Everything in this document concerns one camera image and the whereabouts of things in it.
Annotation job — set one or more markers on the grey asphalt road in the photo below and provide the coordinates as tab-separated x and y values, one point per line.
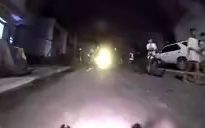
116	90

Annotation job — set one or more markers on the person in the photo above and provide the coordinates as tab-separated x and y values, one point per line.
192	50
151	53
203	50

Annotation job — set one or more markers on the white car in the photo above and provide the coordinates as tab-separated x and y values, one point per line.
171	53

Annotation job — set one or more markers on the robot's own part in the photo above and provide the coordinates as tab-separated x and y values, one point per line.
64	126
136	126

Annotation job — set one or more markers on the dark building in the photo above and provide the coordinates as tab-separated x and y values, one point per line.
33	40

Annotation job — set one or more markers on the pale concrete pavement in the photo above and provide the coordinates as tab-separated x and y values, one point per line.
13	81

